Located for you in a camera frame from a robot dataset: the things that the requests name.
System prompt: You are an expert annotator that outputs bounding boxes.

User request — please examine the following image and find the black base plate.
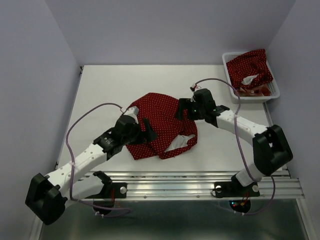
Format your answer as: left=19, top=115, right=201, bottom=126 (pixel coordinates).
left=86, top=182, right=128, bottom=199
left=211, top=181, right=260, bottom=199

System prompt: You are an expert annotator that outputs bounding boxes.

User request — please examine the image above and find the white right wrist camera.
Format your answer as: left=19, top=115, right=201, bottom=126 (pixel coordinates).
left=190, top=83, right=201, bottom=92

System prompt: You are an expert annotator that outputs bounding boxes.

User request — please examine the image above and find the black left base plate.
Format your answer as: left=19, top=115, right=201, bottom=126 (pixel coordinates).
left=86, top=182, right=128, bottom=199

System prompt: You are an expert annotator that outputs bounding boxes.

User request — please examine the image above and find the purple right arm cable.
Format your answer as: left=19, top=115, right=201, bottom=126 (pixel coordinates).
left=196, top=78, right=277, bottom=217

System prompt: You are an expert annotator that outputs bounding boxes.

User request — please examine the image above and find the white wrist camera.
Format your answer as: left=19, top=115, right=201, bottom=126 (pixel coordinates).
left=190, top=83, right=201, bottom=92
left=124, top=106, right=139, bottom=121

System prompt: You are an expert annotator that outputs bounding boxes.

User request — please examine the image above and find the white plastic basket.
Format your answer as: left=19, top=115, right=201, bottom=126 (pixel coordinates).
left=222, top=49, right=280, bottom=104

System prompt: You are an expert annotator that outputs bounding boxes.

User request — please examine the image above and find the aluminium mounting rail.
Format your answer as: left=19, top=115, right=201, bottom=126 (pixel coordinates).
left=105, top=170, right=305, bottom=201

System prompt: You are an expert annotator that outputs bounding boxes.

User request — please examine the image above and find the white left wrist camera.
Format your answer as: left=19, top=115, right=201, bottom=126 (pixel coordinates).
left=124, top=106, right=139, bottom=121

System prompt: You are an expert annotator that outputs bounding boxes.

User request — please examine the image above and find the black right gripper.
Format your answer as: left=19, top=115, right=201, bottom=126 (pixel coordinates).
left=175, top=98, right=205, bottom=120

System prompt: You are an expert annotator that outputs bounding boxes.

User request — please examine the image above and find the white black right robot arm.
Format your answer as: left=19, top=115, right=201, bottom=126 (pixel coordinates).
left=175, top=88, right=293, bottom=198

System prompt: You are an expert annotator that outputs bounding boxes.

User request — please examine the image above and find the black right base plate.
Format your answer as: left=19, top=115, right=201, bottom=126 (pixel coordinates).
left=211, top=181, right=260, bottom=199

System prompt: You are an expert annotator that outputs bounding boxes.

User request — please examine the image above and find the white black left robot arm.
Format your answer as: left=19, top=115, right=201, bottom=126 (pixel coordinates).
left=25, top=114, right=158, bottom=225

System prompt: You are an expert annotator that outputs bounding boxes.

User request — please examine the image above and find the red polka dot skirt in basket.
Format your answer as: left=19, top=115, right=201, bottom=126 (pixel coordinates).
left=226, top=49, right=273, bottom=89

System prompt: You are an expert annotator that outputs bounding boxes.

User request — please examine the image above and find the red polka dot skirt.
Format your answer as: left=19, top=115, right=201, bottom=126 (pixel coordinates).
left=226, top=49, right=273, bottom=89
left=126, top=92, right=198, bottom=160

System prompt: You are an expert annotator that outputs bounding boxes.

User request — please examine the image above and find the red plaid skirt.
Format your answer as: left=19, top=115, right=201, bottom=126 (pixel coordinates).
left=237, top=84, right=272, bottom=97

